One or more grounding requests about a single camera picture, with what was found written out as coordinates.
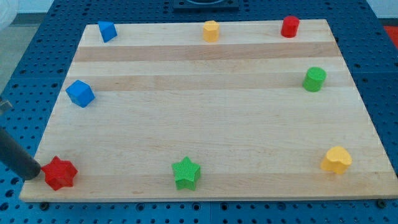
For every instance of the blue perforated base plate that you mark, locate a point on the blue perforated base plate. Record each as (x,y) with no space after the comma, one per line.
(369,54)

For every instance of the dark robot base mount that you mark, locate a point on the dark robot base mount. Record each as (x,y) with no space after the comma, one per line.
(183,5)

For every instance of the red star block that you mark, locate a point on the red star block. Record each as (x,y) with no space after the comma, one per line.
(59,173)

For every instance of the blue triangular prism block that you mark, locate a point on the blue triangular prism block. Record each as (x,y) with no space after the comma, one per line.
(107,30)

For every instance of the red cylinder block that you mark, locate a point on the red cylinder block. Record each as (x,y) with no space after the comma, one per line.
(290,26)

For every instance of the wooden board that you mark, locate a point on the wooden board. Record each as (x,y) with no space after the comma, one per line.
(236,107)

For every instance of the yellow heart block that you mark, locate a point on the yellow heart block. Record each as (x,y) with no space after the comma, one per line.
(337,159)

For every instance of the green star block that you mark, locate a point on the green star block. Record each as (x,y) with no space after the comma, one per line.
(186,174)

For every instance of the green cylinder block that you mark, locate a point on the green cylinder block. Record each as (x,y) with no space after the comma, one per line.
(314,79)

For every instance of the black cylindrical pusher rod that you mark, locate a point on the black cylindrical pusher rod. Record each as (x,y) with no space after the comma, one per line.
(15,157)

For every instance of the yellow hexagon block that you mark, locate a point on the yellow hexagon block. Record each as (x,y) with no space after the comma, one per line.
(211,31)

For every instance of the blue cube block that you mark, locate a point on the blue cube block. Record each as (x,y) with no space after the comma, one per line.
(80,93)

